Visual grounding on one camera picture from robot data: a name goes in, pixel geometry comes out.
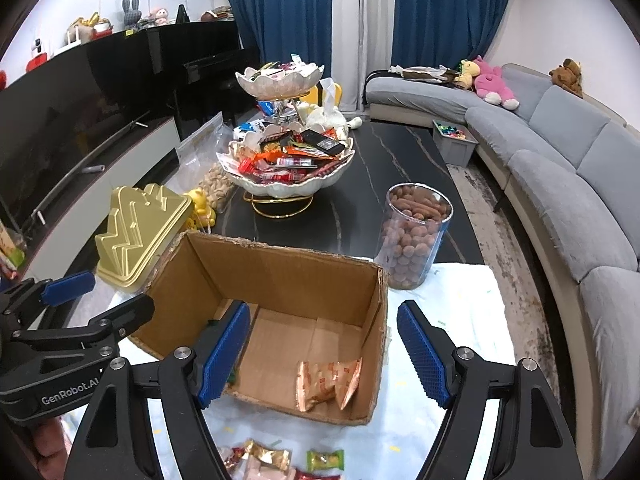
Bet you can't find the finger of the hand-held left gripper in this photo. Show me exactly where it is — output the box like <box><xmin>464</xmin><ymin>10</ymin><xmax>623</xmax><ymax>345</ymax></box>
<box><xmin>0</xmin><ymin>271</ymin><xmax>96</xmax><ymax>333</ymax></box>
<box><xmin>15</xmin><ymin>294</ymin><xmax>156</xmax><ymax>361</ymax></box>

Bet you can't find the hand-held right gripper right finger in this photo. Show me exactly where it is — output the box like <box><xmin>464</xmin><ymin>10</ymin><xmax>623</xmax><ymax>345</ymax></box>
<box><xmin>397</xmin><ymin>300</ymin><xmax>583</xmax><ymax>480</ymax></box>

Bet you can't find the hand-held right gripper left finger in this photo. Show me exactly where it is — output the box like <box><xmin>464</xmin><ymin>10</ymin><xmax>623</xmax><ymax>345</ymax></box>
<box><xmin>65</xmin><ymin>302</ymin><xmax>251</xmax><ymax>480</ymax></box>

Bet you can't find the brown cardboard box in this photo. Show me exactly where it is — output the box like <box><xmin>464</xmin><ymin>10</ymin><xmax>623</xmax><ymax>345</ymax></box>
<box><xmin>127</xmin><ymin>230</ymin><xmax>390</xmax><ymax>423</ymax></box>

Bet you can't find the copper snack packet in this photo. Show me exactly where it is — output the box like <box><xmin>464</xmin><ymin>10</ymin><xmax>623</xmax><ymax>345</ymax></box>
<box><xmin>297</xmin><ymin>360</ymin><xmax>341</xmax><ymax>411</ymax></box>
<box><xmin>334</xmin><ymin>357</ymin><xmax>363</xmax><ymax>411</ymax></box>

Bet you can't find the gold snack packet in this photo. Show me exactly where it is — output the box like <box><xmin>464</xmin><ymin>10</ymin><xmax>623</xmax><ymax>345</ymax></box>
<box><xmin>243</xmin><ymin>439</ymin><xmax>292</xmax><ymax>471</ymax></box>

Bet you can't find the pink snack packet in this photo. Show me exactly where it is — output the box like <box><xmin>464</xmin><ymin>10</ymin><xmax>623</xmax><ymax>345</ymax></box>
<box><xmin>240</xmin><ymin>462</ymin><xmax>286</xmax><ymax>480</ymax></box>

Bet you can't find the green snack packet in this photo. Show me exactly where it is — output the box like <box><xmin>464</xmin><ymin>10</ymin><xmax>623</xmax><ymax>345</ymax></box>
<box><xmin>306</xmin><ymin>449</ymin><xmax>346</xmax><ymax>472</ymax></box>

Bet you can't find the pile of assorted snacks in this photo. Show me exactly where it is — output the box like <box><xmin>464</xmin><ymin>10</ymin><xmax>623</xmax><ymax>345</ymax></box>
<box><xmin>220</xmin><ymin>127</ymin><xmax>353</xmax><ymax>183</ymax></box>
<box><xmin>245</xmin><ymin>55</ymin><xmax>321</xmax><ymax>81</ymax></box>

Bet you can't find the person's left hand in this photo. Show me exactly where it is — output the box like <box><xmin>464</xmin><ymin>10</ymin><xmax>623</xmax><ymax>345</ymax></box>
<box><xmin>25</xmin><ymin>416</ymin><xmax>68</xmax><ymax>480</ymax></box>

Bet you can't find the green beige snack bag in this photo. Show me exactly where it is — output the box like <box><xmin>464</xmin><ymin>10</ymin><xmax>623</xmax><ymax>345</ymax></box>
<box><xmin>0</xmin><ymin>225</ymin><xmax>26</xmax><ymax>268</ymax></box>

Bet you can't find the gold lid candy container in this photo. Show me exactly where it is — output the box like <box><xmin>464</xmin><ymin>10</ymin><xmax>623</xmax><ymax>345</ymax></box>
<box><xmin>95</xmin><ymin>184</ymin><xmax>193</xmax><ymax>293</ymax></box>

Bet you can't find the clear jar of brown nuts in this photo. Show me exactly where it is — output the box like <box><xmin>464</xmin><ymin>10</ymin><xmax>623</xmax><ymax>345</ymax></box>
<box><xmin>376</xmin><ymin>183</ymin><xmax>453</xmax><ymax>291</ymax></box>

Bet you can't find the mottled grey rug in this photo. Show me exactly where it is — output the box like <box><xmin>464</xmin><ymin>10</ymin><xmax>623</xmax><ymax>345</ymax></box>
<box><xmin>450</xmin><ymin>165</ymin><xmax>556</xmax><ymax>401</ymax></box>

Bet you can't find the yellow duck toy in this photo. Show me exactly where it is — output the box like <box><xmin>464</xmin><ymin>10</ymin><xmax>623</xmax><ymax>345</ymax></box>
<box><xmin>182</xmin><ymin>187</ymin><xmax>217</xmax><ymax>233</ymax></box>

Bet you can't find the grey television cabinet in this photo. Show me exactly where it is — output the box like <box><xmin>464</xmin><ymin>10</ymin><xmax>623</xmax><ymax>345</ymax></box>
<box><xmin>0</xmin><ymin>115</ymin><xmax>181</xmax><ymax>281</ymax></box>

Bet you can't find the clear bag of nuts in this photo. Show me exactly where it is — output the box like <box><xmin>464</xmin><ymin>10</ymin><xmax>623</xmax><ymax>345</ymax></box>
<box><xmin>200</xmin><ymin>162</ymin><xmax>236</xmax><ymax>211</ymax></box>

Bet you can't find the tiered white shell snack stand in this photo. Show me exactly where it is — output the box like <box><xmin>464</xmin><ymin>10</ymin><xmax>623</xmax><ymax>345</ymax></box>
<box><xmin>216</xmin><ymin>62</ymin><xmax>355</xmax><ymax>218</ymax></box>

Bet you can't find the black curved television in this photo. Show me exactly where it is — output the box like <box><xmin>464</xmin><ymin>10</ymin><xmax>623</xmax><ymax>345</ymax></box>
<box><xmin>0</xmin><ymin>35</ymin><xmax>176</xmax><ymax>221</ymax></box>

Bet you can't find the clear zip bag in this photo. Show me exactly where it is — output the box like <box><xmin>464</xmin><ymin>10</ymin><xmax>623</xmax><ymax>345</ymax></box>
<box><xmin>175</xmin><ymin>112</ymin><xmax>226</xmax><ymax>181</ymax></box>

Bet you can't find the grey storage bin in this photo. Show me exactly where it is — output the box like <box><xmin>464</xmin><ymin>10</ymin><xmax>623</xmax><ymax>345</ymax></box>
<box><xmin>432</xmin><ymin>120</ymin><xmax>481</xmax><ymax>168</ymax></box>

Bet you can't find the grey curved sofa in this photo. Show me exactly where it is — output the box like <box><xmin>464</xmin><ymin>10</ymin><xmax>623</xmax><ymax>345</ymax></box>
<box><xmin>365</xmin><ymin>63</ymin><xmax>640</xmax><ymax>476</ymax></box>

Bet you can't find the white red toy figure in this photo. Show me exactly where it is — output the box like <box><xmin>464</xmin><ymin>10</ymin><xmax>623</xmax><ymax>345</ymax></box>
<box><xmin>27</xmin><ymin>40</ymin><xmax>51</xmax><ymax>73</ymax></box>

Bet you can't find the gold toy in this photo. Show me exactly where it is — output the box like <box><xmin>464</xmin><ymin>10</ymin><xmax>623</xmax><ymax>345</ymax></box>
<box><xmin>67</xmin><ymin>15</ymin><xmax>113</xmax><ymax>43</ymax></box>

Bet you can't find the black piano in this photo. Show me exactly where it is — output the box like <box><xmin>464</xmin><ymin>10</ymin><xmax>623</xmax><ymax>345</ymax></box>
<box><xmin>145</xmin><ymin>21</ymin><xmax>261</xmax><ymax>128</ymax></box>

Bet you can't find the grey bunny plush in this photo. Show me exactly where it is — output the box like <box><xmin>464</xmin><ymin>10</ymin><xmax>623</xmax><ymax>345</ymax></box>
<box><xmin>120</xmin><ymin>0</ymin><xmax>142</xmax><ymax>28</ymax></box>

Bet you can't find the yellow plastic chair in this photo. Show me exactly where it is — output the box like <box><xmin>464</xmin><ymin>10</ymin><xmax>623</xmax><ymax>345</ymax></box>
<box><xmin>305</xmin><ymin>77</ymin><xmax>343</xmax><ymax>108</ymax></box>

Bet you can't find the pink plush toy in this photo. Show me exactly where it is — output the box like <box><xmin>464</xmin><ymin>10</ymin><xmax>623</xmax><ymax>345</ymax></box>
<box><xmin>472</xmin><ymin>56</ymin><xmax>521</xmax><ymax>111</ymax></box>

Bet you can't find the brown white cloth pile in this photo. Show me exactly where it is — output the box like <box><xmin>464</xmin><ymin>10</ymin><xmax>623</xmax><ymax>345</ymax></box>
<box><xmin>390</xmin><ymin>64</ymin><xmax>461</xmax><ymax>83</ymax></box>

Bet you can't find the yellow plush toy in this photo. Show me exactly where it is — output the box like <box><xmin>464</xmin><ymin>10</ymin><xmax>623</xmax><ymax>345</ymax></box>
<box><xmin>454</xmin><ymin>59</ymin><xmax>476</xmax><ymax>88</ymax></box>

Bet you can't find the brown plush toy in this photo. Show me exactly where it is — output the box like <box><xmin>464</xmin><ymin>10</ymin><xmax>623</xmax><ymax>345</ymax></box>
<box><xmin>549</xmin><ymin>58</ymin><xmax>585</xmax><ymax>98</ymax></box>

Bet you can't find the white sheer curtain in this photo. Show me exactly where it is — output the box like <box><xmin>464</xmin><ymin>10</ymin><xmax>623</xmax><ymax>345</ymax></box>
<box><xmin>331</xmin><ymin>0</ymin><xmax>398</xmax><ymax>111</ymax></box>

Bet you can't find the blue curtain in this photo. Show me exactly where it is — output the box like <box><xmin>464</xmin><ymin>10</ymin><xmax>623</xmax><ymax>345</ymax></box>
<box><xmin>390</xmin><ymin>0</ymin><xmax>516</xmax><ymax>73</ymax></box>
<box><xmin>217</xmin><ymin>0</ymin><xmax>336</xmax><ymax>88</ymax></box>

